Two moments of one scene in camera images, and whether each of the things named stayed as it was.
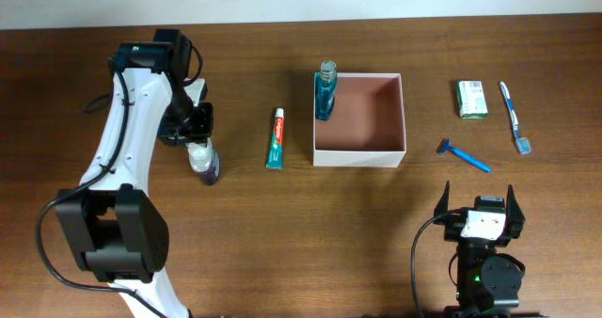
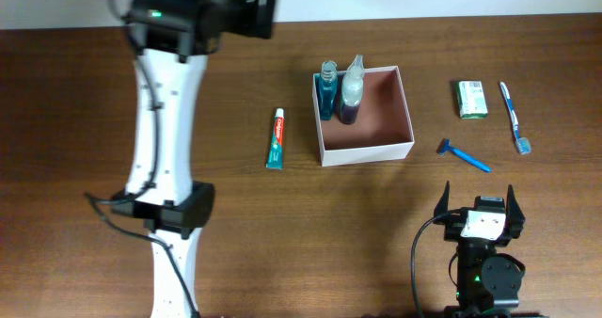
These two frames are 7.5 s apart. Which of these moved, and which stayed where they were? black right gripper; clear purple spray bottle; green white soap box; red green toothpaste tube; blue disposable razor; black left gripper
Moved: clear purple spray bottle; black left gripper
Stayed: red green toothpaste tube; blue disposable razor; green white soap box; black right gripper
